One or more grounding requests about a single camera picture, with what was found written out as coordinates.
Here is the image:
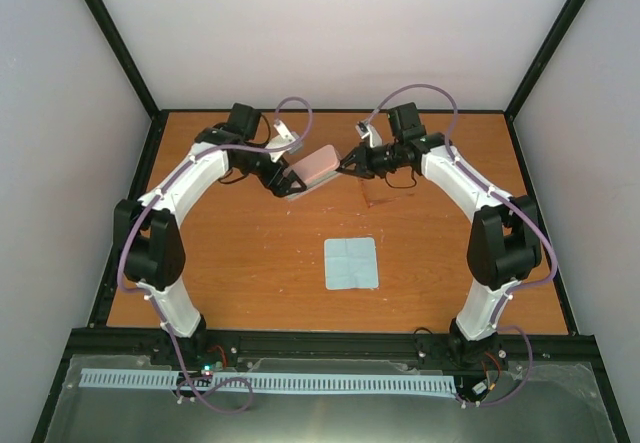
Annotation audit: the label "pink glasses case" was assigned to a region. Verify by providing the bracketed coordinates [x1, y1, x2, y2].
[287, 145, 340, 200]

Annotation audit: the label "light blue cleaning cloth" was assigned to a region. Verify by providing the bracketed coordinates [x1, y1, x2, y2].
[324, 236, 379, 291]

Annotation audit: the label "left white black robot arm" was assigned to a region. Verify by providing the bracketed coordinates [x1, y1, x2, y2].
[113, 103, 311, 366]

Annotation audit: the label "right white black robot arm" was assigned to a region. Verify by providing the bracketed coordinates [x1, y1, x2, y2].
[338, 103, 542, 367]

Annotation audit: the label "brown transparent sunglasses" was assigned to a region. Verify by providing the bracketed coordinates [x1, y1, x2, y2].
[359, 179, 415, 208]

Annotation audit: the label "clear plastic sheet cover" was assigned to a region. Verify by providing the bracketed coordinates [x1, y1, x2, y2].
[44, 356, 615, 442]

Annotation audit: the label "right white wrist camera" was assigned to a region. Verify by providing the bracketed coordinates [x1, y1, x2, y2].
[356, 121, 382, 148]

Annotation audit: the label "light blue slotted cable duct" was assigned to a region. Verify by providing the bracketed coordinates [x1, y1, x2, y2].
[78, 368, 456, 398]

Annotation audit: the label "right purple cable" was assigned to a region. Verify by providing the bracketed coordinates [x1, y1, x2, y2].
[368, 82, 557, 409]

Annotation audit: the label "purple cable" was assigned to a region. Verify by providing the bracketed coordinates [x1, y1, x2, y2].
[115, 95, 315, 414]
[368, 82, 557, 409]

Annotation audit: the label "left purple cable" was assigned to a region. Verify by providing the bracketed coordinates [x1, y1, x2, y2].
[115, 95, 315, 414]

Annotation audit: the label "left black frame post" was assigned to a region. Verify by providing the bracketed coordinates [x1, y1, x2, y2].
[83, 0, 160, 118]

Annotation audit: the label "black frame post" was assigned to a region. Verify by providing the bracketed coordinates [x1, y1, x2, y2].
[83, 0, 160, 118]
[504, 0, 587, 123]

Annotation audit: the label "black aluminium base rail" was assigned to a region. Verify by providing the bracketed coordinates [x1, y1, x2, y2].
[64, 327, 601, 364]

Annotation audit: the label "right black frame post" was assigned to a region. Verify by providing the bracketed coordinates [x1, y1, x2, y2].
[504, 0, 587, 123]

